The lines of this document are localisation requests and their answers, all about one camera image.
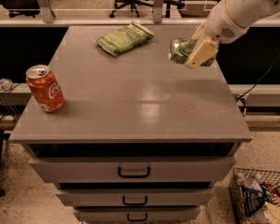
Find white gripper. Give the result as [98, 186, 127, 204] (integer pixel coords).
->
[185, 0, 247, 68]

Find crushed green soda can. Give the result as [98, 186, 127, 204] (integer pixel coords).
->
[169, 38, 216, 66]

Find red coke can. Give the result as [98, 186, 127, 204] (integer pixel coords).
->
[26, 64, 64, 113]

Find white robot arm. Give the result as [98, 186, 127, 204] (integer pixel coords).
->
[185, 0, 280, 68]

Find green chip bag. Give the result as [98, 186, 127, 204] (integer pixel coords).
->
[94, 21, 154, 56]

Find grey drawer cabinet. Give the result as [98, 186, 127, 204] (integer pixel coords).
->
[11, 24, 251, 224]

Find dark blue snack bag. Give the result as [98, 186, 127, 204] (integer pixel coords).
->
[242, 178, 265, 217]

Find red snack bag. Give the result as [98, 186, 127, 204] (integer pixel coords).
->
[260, 182, 280, 206]

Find yellow snack bag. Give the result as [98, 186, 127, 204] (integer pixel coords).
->
[265, 203, 280, 224]

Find black cable right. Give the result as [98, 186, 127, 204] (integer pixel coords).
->
[234, 42, 280, 117]

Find top drawer black handle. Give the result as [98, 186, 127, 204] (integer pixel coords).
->
[118, 167, 151, 178]

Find drawer black handle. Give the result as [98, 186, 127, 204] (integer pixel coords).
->
[126, 214, 147, 222]
[118, 167, 151, 178]
[121, 196, 148, 206]

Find wire basket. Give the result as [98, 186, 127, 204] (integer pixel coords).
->
[229, 168, 280, 224]

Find middle drawer black handle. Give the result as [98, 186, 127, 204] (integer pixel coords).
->
[121, 196, 148, 206]

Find bottom drawer black handle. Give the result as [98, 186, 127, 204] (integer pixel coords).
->
[126, 214, 147, 222]

